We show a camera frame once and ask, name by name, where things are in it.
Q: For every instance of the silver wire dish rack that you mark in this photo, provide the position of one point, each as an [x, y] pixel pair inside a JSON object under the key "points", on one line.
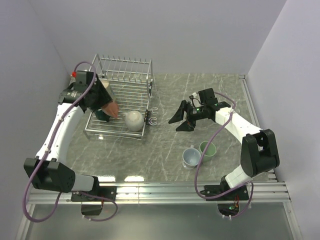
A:
{"points": [[131, 79]]}

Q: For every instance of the light blue mug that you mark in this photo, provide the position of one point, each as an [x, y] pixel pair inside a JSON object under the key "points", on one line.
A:
{"points": [[190, 158]]}

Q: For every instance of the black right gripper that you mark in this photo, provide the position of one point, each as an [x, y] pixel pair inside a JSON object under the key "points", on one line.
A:
{"points": [[188, 125]]}

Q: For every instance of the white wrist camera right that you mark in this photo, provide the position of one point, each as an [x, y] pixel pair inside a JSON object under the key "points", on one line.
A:
{"points": [[203, 97]]}

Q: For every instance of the aluminium mounting rail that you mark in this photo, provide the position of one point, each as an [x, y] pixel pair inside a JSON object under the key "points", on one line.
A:
{"points": [[167, 193]]}

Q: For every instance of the beige dragon pattern mug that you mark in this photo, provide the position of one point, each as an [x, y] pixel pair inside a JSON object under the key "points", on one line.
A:
{"points": [[106, 84]]}

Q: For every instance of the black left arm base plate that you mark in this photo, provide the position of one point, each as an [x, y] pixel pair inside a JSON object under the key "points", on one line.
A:
{"points": [[98, 194]]}

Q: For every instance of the beige speckled round mug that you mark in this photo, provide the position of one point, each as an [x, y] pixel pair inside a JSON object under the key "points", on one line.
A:
{"points": [[134, 120]]}

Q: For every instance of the light green mug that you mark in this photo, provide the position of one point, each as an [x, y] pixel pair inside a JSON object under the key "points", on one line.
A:
{"points": [[210, 152]]}

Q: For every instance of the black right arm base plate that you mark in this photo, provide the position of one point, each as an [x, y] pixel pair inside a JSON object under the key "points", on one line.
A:
{"points": [[212, 195]]}

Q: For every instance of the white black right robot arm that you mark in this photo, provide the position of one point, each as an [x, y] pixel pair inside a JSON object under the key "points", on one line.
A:
{"points": [[259, 151]]}

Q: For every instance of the pink white mug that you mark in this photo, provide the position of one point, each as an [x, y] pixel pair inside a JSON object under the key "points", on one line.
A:
{"points": [[111, 109]]}

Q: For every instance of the dark green mug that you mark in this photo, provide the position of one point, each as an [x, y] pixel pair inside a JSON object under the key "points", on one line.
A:
{"points": [[101, 115]]}

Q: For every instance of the aluminium side rail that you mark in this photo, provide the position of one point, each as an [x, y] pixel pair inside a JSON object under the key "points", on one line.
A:
{"points": [[271, 174]]}

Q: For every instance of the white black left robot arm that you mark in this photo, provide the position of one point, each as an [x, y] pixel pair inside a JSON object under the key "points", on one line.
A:
{"points": [[47, 170]]}

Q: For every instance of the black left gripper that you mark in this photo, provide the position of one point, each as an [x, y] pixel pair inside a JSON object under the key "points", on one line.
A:
{"points": [[105, 97]]}

